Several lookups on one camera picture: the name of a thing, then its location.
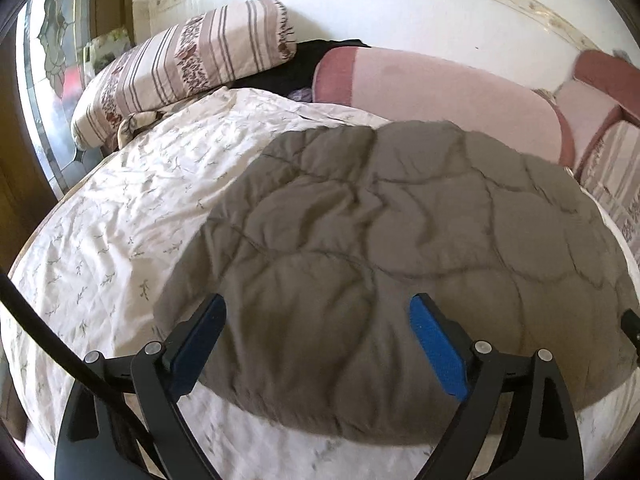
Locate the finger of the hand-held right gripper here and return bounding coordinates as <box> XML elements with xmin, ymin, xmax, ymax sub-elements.
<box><xmin>619</xmin><ymin>309</ymin><xmax>640</xmax><ymax>353</ymax></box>

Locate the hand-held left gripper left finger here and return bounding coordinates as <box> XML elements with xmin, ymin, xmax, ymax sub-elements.
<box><xmin>54</xmin><ymin>293</ymin><xmax>227</xmax><ymax>480</ymax></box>

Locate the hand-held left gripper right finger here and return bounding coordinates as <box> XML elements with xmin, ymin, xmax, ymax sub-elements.
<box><xmin>409</xmin><ymin>293</ymin><xmax>585</xmax><ymax>480</ymax></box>

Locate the olive hooded puffer jacket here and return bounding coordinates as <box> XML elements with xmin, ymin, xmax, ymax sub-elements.
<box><xmin>152</xmin><ymin>119</ymin><xmax>640</xmax><ymax>447</ymax></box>

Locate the white floral quilt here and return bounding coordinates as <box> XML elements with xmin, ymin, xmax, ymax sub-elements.
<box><xmin>0</xmin><ymin>87</ymin><xmax>640</xmax><ymax>480</ymax></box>

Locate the striped floral pillow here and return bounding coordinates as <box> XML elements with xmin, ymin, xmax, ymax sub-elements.
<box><xmin>575</xmin><ymin>120</ymin><xmax>640</xmax><ymax>256</ymax></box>
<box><xmin>71</xmin><ymin>0</ymin><xmax>298</xmax><ymax>150</ymax></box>

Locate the beige patterned cloth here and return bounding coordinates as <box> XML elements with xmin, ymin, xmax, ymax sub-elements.
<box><xmin>116</xmin><ymin>110</ymin><xmax>168</xmax><ymax>150</ymax></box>

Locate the pink and red back cushion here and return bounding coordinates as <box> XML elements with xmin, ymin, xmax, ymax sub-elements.
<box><xmin>552</xmin><ymin>49</ymin><xmax>640</xmax><ymax>171</ymax></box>

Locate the pink quilted headboard cushion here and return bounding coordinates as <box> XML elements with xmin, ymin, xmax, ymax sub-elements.
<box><xmin>312</xmin><ymin>46</ymin><xmax>573</xmax><ymax>168</ymax></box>

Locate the black cloth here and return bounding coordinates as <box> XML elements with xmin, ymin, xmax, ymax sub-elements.
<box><xmin>230</xmin><ymin>38</ymin><xmax>371</xmax><ymax>101</ymax></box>

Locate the green floral printed packet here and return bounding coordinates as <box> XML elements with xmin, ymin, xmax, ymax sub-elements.
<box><xmin>82</xmin><ymin>27</ymin><xmax>132</xmax><ymax>73</ymax></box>

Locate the black cable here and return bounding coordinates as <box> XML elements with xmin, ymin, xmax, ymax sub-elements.
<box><xmin>0</xmin><ymin>272</ymin><xmax>156</xmax><ymax>480</ymax></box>

